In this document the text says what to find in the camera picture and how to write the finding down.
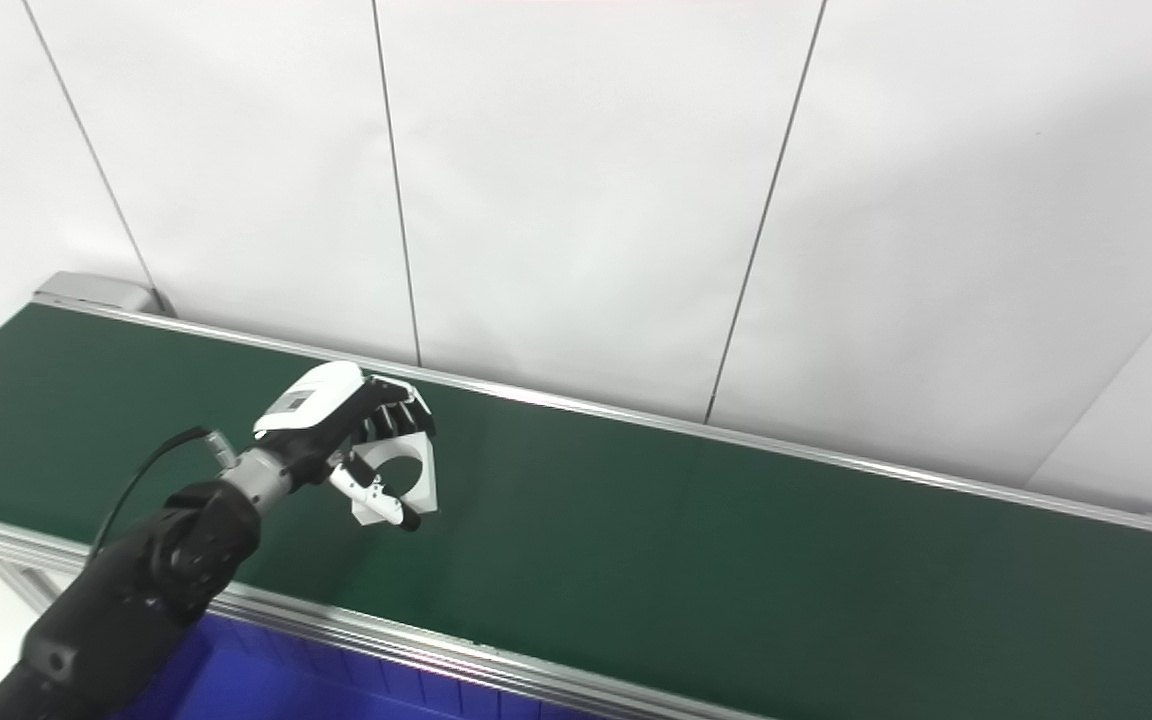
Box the green conveyor belt aluminium frame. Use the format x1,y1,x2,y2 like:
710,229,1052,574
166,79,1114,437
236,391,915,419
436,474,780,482
0,296,1152,720

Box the grey conveyor end housing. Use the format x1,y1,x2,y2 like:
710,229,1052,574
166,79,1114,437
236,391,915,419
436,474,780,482
33,271,173,317

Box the white square part round hole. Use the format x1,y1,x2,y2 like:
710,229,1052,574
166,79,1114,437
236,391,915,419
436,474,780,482
349,430,439,527

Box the aluminium conveyor leg frame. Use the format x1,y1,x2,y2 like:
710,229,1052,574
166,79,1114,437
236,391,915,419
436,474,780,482
0,553,73,615

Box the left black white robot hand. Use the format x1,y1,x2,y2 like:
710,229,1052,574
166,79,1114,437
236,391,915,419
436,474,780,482
253,361,437,533

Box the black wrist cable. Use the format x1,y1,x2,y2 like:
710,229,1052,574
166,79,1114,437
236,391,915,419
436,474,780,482
86,426,237,563

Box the blue plastic bin white parts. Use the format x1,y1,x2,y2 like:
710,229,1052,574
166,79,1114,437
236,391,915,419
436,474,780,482
114,610,627,720

